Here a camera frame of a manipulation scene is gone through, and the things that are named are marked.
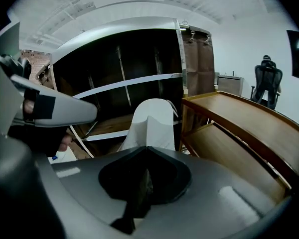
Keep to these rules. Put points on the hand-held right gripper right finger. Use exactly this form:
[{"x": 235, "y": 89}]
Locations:
[{"x": 214, "y": 208}]

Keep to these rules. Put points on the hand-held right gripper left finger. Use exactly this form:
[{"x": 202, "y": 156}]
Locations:
[{"x": 77, "y": 195}]

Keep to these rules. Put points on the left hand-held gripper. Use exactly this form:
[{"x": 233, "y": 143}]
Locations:
[{"x": 2, "y": 96}]

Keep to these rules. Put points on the steel and wood housekeeping cart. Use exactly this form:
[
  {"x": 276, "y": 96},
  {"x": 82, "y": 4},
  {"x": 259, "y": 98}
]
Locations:
[{"x": 139, "y": 80}]

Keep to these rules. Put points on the wooden shelf unit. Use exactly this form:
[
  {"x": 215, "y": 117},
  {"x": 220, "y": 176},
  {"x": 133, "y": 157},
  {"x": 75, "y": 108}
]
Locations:
[{"x": 251, "y": 113}]

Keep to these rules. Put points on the grey low cabinet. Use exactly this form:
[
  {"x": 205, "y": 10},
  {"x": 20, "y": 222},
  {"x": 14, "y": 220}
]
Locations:
[{"x": 230, "y": 84}]

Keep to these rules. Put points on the person's left hand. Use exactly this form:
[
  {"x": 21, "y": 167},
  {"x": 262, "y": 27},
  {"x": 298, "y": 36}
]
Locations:
[{"x": 64, "y": 143}]

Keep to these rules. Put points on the black office chair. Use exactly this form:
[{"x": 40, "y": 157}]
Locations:
[{"x": 267, "y": 81}]

